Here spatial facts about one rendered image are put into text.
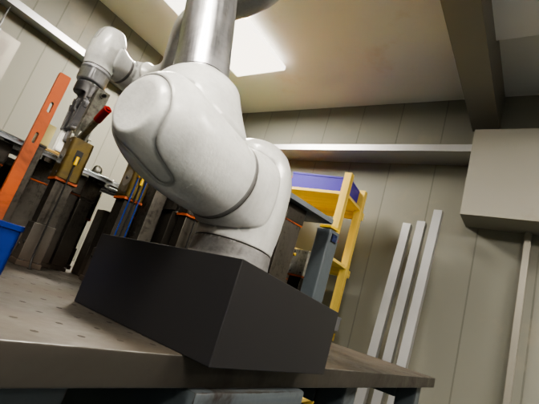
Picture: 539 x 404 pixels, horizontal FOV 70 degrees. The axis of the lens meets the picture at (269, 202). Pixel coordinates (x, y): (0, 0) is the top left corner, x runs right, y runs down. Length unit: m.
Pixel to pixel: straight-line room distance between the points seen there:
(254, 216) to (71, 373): 0.37
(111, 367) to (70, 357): 0.05
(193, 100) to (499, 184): 2.81
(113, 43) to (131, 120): 0.87
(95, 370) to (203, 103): 0.35
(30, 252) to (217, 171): 0.67
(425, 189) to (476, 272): 0.80
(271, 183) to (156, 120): 0.26
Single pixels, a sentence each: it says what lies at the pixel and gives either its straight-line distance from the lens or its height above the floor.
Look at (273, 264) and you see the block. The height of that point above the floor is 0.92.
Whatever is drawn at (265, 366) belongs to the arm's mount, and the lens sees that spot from 0.59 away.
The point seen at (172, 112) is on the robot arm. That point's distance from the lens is 0.53.
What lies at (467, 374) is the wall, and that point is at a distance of 3.23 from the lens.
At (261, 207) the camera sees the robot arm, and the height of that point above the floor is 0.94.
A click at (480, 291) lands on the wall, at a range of 3.27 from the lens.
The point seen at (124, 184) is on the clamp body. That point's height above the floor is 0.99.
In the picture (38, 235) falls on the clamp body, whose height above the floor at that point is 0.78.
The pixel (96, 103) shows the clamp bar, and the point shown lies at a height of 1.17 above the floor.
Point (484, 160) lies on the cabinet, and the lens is 3.28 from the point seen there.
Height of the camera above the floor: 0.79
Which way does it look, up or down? 14 degrees up
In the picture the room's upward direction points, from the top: 17 degrees clockwise
